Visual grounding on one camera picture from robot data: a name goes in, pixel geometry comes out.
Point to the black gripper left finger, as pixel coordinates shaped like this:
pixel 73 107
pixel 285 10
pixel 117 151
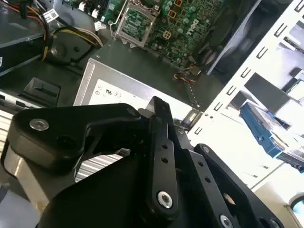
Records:
pixel 59 123

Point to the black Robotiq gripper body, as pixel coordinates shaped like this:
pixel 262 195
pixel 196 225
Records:
pixel 107 202

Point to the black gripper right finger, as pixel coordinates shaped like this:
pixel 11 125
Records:
pixel 213 171

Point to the hard disk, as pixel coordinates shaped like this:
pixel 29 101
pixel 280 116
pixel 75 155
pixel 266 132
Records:
pixel 256 126

